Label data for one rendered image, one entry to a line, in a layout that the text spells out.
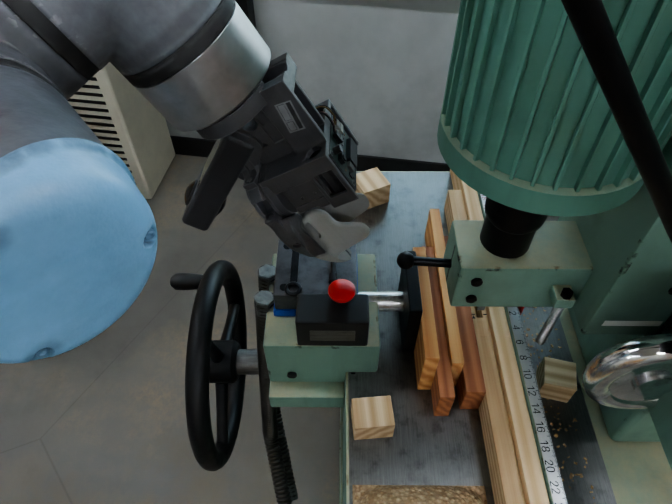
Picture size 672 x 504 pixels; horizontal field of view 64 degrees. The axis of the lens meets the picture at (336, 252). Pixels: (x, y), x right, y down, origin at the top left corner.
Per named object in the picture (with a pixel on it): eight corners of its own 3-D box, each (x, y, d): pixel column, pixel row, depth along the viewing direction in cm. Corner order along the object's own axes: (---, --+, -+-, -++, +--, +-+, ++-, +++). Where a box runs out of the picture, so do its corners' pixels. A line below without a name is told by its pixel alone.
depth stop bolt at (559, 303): (528, 330, 63) (554, 279, 56) (545, 330, 63) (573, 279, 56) (532, 345, 62) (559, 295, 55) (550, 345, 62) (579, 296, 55)
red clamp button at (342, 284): (328, 282, 60) (328, 276, 60) (355, 282, 60) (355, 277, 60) (327, 304, 58) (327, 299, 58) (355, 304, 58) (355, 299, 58)
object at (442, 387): (416, 269, 76) (421, 246, 72) (428, 269, 76) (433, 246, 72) (433, 416, 62) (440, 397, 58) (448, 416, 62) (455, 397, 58)
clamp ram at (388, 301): (353, 293, 73) (355, 249, 66) (408, 293, 73) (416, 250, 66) (354, 351, 67) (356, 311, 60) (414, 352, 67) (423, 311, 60)
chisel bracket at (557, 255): (439, 267, 66) (451, 218, 59) (555, 267, 66) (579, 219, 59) (447, 318, 61) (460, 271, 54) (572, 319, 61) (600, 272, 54)
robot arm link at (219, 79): (117, 108, 36) (152, 32, 42) (169, 157, 39) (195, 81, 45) (224, 47, 32) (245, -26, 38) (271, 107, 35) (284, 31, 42)
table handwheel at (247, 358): (175, 517, 64) (226, 419, 93) (344, 518, 64) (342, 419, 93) (169, 274, 61) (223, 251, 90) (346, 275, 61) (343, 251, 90)
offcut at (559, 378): (566, 376, 76) (576, 362, 73) (567, 403, 74) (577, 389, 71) (536, 370, 77) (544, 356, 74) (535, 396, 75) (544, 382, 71)
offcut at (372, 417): (393, 437, 61) (395, 425, 58) (353, 440, 60) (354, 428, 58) (388, 407, 63) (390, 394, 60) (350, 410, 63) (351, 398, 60)
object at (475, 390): (436, 256, 78) (441, 235, 74) (452, 256, 78) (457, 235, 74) (459, 409, 63) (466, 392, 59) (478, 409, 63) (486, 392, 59)
